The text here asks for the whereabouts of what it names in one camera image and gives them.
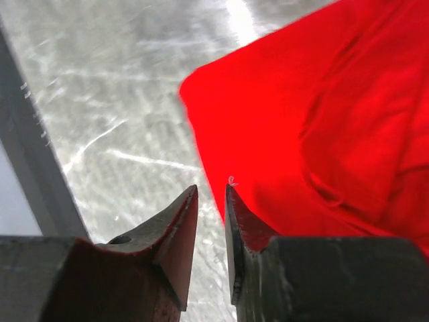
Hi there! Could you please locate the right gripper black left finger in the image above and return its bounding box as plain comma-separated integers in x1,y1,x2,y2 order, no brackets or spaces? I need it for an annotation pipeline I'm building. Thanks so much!
1,185,198,321

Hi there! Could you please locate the right aluminium side rail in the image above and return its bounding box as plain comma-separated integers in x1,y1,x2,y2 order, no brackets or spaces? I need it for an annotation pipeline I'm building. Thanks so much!
1,28,88,239

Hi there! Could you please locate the red t shirt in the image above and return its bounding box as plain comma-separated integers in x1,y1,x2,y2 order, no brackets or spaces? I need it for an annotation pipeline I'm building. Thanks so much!
179,1,428,252

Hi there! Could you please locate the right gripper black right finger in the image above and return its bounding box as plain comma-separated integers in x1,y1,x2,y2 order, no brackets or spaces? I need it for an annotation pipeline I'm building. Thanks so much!
225,186,428,321

